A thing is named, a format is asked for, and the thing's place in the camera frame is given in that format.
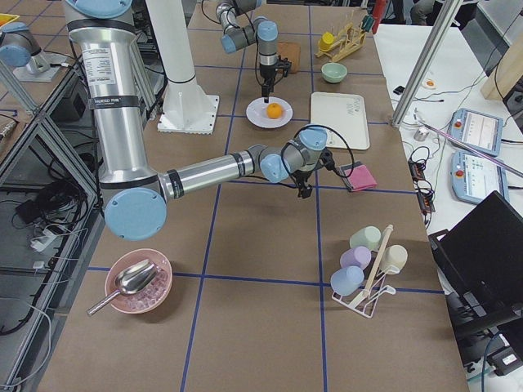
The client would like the blue pastel cup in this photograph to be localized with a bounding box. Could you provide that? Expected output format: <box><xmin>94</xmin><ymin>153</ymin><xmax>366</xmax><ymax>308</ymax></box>
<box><xmin>330</xmin><ymin>265</ymin><xmax>364</xmax><ymax>296</ymax></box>

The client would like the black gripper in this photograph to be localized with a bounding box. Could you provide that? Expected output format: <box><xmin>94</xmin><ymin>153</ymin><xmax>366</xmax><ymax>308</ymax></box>
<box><xmin>290</xmin><ymin>149</ymin><xmax>337</xmax><ymax>198</ymax></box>
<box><xmin>259</xmin><ymin>54</ymin><xmax>292</xmax><ymax>97</ymax></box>

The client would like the green pastel cup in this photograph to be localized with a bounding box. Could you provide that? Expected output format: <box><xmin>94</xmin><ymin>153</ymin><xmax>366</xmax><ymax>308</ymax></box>
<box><xmin>349</xmin><ymin>226</ymin><xmax>382</xmax><ymax>251</ymax></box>

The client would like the small black device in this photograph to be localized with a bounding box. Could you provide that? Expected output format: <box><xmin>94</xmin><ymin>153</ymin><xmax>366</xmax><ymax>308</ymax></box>
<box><xmin>393</xmin><ymin>86</ymin><xmax>405</xmax><ymax>95</ymax></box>

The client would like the wooden cutting board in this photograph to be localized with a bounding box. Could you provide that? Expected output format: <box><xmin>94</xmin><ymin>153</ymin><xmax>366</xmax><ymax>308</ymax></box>
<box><xmin>277</xmin><ymin>42</ymin><xmax>301</xmax><ymax>74</ymax></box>

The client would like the long metal rod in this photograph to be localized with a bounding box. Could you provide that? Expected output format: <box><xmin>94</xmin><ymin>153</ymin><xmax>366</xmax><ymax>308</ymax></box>
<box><xmin>418</xmin><ymin>120</ymin><xmax>523</xmax><ymax>178</ymax></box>

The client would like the beige pastel cup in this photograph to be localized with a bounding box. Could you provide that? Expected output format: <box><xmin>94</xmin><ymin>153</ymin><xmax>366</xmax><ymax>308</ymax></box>
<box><xmin>380</xmin><ymin>245</ymin><xmax>408</xmax><ymax>270</ymax></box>

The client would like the lower teach pendant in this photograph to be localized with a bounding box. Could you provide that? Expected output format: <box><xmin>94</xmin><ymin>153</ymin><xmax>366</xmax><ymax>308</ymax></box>
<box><xmin>450</xmin><ymin>151</ymin><xmax>509</xmax><ymax>204</ymax></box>

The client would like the white round plate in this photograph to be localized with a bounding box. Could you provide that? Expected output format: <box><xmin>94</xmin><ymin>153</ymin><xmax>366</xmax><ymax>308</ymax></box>
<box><xmin>246</xmin><ymin>97</ymin><xmax>293</xmax><ymax>129</ymax></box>

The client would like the white cup rack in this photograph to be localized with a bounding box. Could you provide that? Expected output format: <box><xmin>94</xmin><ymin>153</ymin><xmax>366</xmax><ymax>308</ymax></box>
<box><xmin>331</xmin><ymin>225</ymin><xmax>400</xmax><ymax>319</ymax></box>

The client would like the wooden dish rack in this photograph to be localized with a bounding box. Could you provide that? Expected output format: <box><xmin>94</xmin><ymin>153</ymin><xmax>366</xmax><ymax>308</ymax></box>
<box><xmin>315</xmin><ymin>14</ymin><xmax>367</xmax><ymax>63</ymax></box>

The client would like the pink bowl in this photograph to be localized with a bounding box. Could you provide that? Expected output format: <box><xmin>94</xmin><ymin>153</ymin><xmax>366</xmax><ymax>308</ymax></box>
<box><xmin>105</xmin><ymin>248</ymin><xmax>173</xmax><ymax>314</ymax></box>

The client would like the red cylinder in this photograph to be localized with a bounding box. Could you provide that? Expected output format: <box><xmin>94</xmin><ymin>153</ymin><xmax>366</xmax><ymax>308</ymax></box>
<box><xmin>373</xmin><ymin>0</ymin><xmax>387</xmax><ymax>26</ymax></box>

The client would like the grey cloth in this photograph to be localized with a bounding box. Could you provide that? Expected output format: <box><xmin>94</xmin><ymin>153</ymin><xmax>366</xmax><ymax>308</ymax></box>
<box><xmin>338</xmin><ymin>161</ymin><xmax>362</xmax><ymax>192</ymax></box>

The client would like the black laptop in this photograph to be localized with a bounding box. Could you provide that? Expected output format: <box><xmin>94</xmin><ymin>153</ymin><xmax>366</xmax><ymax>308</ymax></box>
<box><xmin>429</xmin><ymin>191</ymin><xmax>522</xmax><ymax>326</ymax></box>

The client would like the metal scoop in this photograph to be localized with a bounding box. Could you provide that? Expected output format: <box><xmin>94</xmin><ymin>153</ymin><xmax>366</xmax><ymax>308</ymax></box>
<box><xmin>87</xmin><ymin>259</ymin><xmax>158</xmax><ymax>316</ymax></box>

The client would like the small metal cylinder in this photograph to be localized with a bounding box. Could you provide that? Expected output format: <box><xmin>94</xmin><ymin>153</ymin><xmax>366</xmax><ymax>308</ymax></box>
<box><xmin>413</xmin><ymin>127</ymin><xmax>430</xmax><ymax>142</ymax></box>

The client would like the teach pendant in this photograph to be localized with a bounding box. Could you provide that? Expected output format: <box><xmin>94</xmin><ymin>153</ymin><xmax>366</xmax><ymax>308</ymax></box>
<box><xmin>450</xmin><ymin>151</ymin><xmax>509</xmax><ymax>204</ymax></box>
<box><xmin>449</xmin><ymin>108</ymin><xmax>503</xmax><ymax>157</ymax></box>

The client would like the pink cloth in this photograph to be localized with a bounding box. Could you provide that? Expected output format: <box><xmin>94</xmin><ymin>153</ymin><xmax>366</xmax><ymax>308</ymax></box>
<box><xmin>344</xmin><ymin>165</ymin><xmax>378</xmax><ymax>192</ymax></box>

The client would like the fried egg toy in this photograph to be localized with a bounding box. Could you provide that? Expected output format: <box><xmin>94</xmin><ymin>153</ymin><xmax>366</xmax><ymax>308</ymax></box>
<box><xmin>422</xmin><ymin>79</ymin><xmax>436</xmax><ymax>90</ymax></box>

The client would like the orange fruit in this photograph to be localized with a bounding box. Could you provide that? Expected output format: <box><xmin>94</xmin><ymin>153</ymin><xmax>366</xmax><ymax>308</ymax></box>
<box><xmin>266</xmin><ymin>102</ymin><xmax>284</xmax><ymax>119</ymax></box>

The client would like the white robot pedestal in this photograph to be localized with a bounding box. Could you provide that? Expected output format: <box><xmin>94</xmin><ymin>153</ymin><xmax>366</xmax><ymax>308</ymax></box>
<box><xmin>146</xmin><ymin>0</ymin><xmax>219</xmax><ymax>134</ymax></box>

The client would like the yellow mug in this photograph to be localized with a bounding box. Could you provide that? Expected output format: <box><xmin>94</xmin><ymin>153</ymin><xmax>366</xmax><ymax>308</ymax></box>
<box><xmin>318</xmin><ymin>32</ymin><xmax>335</xmax><ymax>51</ymax></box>

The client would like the upper teach pendant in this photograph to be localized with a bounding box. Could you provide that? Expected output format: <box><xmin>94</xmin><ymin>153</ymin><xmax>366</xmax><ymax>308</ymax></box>
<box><xmin>449</xmin><ymin>108</ymin><xmax>503</xmax><ymax>157</ymax></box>

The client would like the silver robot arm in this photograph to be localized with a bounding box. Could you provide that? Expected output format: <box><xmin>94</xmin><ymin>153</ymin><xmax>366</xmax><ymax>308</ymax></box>
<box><xmin>216</xmin><ymin>1</ymin><xmax>292</xmax><ymax>103</ymax></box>
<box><xmin>64</xmin><ymin>1</ymin><xmax>334</xmax><ymax>241</ymax></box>

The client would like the aluminium frame post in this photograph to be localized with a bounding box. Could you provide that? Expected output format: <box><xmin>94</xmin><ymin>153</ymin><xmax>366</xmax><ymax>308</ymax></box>
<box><xmin>391</xmin><ymin>0</ymin><xmax>463</xmax><ymax>128</ymax></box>

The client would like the cream bear tray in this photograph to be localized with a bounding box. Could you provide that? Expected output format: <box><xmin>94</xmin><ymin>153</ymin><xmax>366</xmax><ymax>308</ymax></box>
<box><xmin>310</xmin><ymin>91</ymin><xmax>370</xmax><ymax>150</ymax></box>

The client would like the purple pastel cup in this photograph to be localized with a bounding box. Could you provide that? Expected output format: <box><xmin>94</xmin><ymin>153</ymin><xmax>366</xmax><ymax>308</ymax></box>
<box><xmin>340</xmin><ymin>246</ymin><xmax>372</xmax><ymax>270</ymax></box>

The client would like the dark green cup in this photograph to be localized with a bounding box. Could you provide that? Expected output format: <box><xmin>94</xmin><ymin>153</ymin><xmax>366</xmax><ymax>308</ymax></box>
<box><xmin>360</xmin><ymin>15</ymin><xmax>374</xmax><ymax>33</ymax></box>

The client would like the green bowl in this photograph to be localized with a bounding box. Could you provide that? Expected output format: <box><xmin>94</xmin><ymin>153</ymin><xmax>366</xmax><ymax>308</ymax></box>
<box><xmin>321</xmin><ymin>62</ymin><xmax>348</xmax><ymax>84</ymax></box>

